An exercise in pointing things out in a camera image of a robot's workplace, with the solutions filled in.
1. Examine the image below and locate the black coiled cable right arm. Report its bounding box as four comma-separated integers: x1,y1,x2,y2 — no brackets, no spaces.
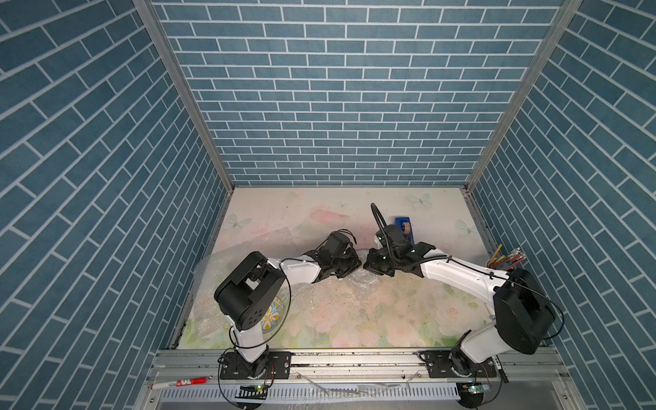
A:
370,202,401,257

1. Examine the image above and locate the clear bubble wrap sheet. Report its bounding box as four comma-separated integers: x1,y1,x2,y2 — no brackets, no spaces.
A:
180,228,384,350

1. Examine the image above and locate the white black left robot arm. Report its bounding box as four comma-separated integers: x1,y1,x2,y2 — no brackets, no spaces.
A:
214,229,360,379

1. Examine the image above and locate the red white marker pen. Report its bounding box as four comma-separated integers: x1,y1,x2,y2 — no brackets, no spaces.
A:
150,376,213,391

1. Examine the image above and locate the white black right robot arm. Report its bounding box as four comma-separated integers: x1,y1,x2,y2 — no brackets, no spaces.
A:
364,225,557,377

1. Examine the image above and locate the clear tape roll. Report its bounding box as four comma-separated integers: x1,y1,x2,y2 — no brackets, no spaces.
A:
401,221,412,236

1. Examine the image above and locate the aluminium corner frame post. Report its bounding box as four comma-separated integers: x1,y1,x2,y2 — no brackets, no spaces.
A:
132,0,235,193
462,0,583,196

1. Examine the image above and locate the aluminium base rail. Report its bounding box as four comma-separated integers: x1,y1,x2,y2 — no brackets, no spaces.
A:
146,347,572,383

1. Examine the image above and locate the bundle of coloured pencils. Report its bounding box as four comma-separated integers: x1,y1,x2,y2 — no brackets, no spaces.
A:
487,245,526,271

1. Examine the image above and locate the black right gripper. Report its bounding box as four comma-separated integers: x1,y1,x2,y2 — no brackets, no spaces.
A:
360,248,399,278

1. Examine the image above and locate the aluminium corner frame post left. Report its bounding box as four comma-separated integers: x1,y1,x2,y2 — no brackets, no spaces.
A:
132,0,235,193

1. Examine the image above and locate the blue tape dispenser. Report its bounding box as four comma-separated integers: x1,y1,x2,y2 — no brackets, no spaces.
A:
395,216,414,244

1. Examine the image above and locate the aluminium corner frame post right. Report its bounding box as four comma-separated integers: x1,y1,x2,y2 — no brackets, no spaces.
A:
462,0,583,196

